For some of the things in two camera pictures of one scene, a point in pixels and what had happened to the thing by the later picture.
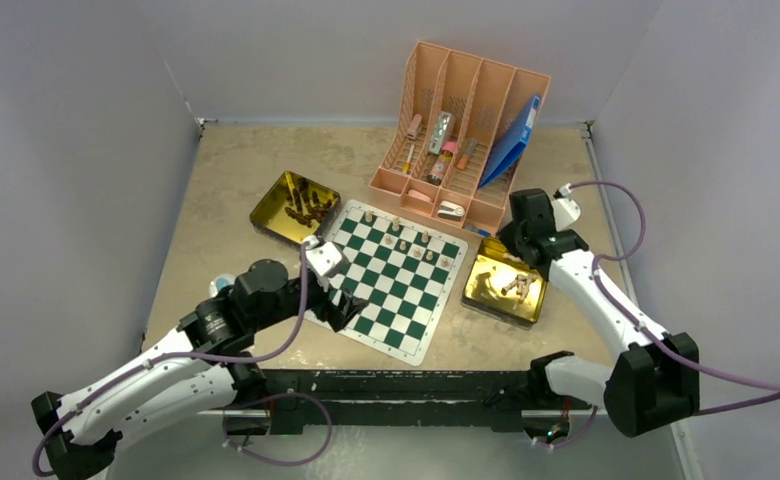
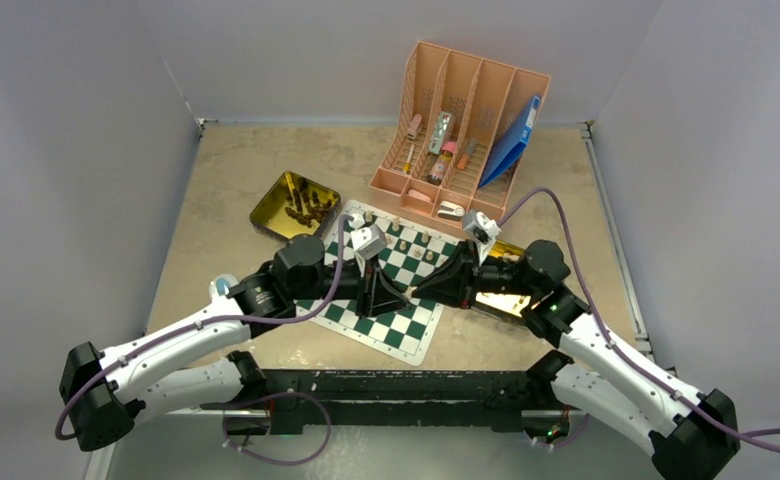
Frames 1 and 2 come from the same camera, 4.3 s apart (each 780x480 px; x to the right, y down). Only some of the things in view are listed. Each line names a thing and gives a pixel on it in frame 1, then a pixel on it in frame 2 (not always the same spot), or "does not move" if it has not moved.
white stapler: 451,211 does not move
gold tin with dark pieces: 295,208 does not move
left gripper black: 337,315 → 376,294
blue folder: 513,141 does not move
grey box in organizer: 441,124 does not move
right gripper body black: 511,235 → 499,275
